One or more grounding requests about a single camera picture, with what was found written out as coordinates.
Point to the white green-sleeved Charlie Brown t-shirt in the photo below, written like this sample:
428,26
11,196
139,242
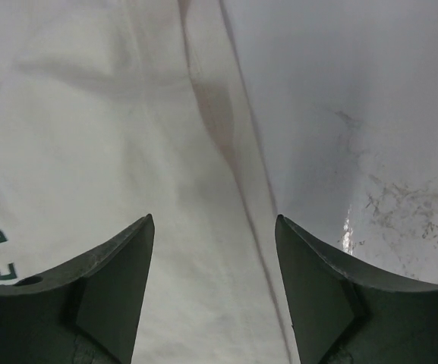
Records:
113,110

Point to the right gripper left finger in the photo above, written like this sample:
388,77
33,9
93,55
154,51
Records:
86,310

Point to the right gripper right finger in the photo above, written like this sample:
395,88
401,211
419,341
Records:
344,310

